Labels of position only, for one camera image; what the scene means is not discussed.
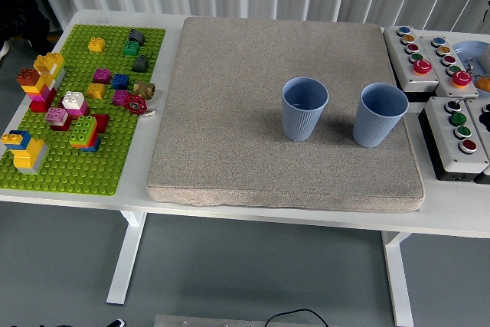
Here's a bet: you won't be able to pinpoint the blue ribbed cup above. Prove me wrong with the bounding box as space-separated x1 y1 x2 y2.
351 82 410 149
282 76 330 142

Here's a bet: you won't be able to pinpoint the white table leg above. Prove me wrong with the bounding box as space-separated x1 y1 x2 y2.
381 230 415 327
106 210 148 306

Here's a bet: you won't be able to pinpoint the grey five-button control box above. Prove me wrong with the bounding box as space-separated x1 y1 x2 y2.
418 34 481 99
383 25 440 103

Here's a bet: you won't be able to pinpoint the grey button box black knobs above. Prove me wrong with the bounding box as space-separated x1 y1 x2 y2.
463 97 490 185

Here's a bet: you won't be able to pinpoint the grey four-button box black base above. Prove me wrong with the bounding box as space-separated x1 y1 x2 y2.
417 96 490 182

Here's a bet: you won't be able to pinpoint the green studded baseplate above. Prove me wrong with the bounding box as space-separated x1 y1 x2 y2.
0 23 167 197

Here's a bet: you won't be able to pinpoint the yellow blue grey brick stack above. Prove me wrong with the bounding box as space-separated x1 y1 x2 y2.
0 129 50 176

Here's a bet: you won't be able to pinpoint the green orange blue brick stack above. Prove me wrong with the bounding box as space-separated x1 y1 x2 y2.
69 115 102 153

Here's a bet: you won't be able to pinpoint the red building brick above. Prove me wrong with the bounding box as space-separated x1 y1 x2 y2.
91 113 111 135

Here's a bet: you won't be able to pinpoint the pink dark red brick stack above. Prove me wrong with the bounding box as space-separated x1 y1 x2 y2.
45 106 74 132

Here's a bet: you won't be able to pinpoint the brass valve red handwheel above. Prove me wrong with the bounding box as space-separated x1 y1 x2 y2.
122 80 157 116

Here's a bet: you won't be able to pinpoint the magenta building brick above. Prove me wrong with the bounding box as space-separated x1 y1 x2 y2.
93 67 113 85
112 89 132 107

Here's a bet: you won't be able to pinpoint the white pink brick stack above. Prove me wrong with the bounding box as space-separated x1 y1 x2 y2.
60 90 91 119

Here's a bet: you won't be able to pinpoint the yellow building brick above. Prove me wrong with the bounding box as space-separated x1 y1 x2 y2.
86 82 107 100
87 37 107 54

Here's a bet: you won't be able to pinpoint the grey-brown padded mat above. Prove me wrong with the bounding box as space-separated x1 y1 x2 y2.
146 16 426 214

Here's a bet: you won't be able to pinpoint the grey sloped brick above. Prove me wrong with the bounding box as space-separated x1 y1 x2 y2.
132 54 150 74

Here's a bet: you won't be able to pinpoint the brown yellow red brick tower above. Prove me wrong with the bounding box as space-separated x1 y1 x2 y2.
16 67 58 113

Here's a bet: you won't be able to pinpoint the yellow white brick tower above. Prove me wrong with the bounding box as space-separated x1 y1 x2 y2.
33 52 67 90

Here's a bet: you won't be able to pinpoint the person in dark clothes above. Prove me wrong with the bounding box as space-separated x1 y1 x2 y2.
0 0 53 60

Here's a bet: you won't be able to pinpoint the black cable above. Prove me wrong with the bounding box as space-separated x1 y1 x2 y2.
265 308 329 327

